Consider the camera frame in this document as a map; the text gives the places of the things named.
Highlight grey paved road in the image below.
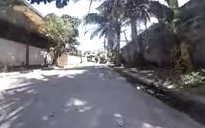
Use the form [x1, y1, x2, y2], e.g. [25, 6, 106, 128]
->
[0, 64, 205, 128]

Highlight group of palm trees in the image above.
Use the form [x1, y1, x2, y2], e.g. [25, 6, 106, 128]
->
[83, 0, 171, 66]

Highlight leafy green tree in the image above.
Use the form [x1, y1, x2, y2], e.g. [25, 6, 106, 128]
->
[39, 13, 82, 66]

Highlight green plants on verge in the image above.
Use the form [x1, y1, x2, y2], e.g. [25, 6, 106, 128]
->
[176, 68, 205, 90]

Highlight sunlit concrete sidewalk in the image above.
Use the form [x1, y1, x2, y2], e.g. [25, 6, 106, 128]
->
[0, 64, 68, 80]

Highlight white wall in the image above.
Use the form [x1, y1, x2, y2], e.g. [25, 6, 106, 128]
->
[68, 54, 84, 66]

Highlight brown wall section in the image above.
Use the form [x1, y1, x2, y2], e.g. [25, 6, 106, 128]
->
[56, 52, 70, 68]

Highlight littered sidewalk beside wall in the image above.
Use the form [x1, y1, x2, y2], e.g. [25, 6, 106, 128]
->
[106, 63, 205, 117]

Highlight building with white wall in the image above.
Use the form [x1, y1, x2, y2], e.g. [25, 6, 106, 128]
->
[0, 0, 55, 73]

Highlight tree trunk beside wall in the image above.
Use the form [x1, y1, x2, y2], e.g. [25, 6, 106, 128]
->
[164, 0, 191, 71]

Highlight grey block wall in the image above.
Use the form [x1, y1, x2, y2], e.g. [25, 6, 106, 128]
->
[119, 0, 205, 73]

